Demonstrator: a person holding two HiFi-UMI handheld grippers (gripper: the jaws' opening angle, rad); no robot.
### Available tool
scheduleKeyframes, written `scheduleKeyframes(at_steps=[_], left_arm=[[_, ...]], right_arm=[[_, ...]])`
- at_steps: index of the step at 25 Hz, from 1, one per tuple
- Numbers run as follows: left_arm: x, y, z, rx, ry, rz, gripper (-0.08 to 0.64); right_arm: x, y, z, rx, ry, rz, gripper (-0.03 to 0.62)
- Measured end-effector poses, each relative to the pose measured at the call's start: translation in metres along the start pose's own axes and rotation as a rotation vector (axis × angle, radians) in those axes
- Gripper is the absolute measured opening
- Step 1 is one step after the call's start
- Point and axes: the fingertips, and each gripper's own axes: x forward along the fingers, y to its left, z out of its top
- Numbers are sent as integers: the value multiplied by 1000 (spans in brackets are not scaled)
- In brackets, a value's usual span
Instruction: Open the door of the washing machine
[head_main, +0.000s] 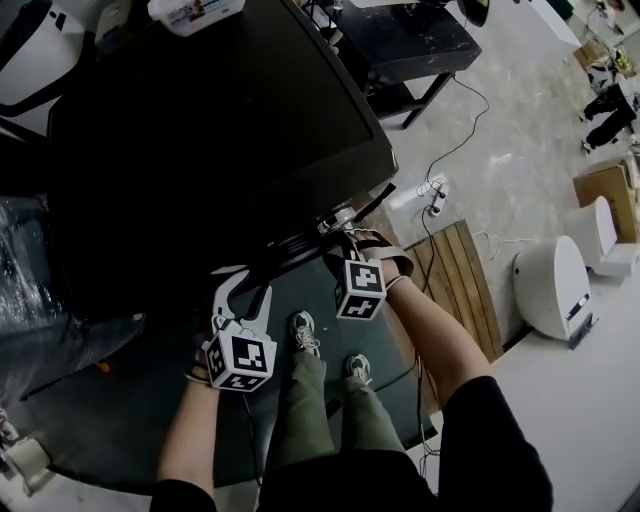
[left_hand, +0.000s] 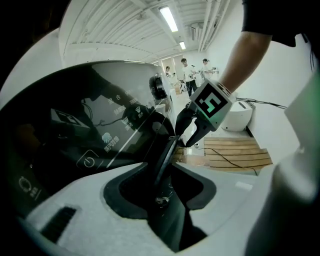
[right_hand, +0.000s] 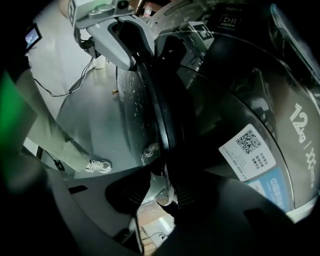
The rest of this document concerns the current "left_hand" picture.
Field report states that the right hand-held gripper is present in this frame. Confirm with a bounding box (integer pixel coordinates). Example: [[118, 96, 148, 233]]
[[174, 79, 238, 149]]

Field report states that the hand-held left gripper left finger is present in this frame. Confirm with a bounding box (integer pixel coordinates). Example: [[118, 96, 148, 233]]
[[17, 161, 176, 256]]

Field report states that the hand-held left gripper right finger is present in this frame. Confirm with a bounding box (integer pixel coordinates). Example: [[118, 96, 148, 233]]
[[171, 162, 274, 256]]

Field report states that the person's right forearm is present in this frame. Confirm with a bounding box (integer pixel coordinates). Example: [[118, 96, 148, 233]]
[[218, 31, 273, 94]]

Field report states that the black washing machine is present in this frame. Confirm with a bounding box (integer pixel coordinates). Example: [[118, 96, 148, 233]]
[[0, 59, 176, 221]]

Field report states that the white toilet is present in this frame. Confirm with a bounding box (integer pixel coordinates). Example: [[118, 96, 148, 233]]
[[221, 99, 257, 133]]

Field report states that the wooden slatted platform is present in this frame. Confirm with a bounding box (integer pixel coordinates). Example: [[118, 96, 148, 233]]
[[203, 136, 274, 173]]

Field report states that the long ceiling lamp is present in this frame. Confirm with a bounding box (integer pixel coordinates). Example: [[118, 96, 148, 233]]
[[159, 6, 179, 33]]

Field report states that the person's black shirt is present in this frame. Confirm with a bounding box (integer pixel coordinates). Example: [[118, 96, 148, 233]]
[[241, 0, 315, 48]]

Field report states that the black power cable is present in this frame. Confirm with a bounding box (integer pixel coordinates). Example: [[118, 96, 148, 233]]
[[204, 147, 259, 176]]

